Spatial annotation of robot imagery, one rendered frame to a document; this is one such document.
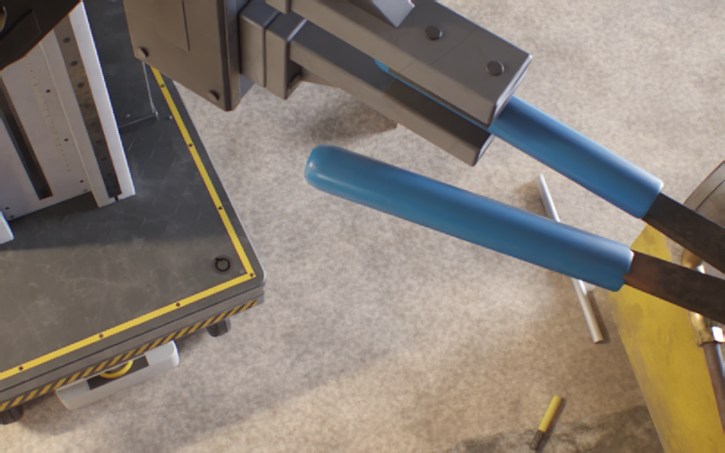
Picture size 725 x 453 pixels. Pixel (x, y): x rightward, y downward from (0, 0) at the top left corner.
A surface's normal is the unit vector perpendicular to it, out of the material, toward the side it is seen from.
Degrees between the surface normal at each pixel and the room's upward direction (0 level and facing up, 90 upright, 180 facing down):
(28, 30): 90
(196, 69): 90
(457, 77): 0
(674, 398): 90
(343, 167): 0
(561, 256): 45
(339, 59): 0
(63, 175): 90
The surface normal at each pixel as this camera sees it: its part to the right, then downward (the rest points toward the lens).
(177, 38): -0.54, 0.73
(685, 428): -0.97, 0.19
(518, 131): -0.32, 0.22
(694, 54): 0.09, -0.43
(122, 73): 0.44, 0.82
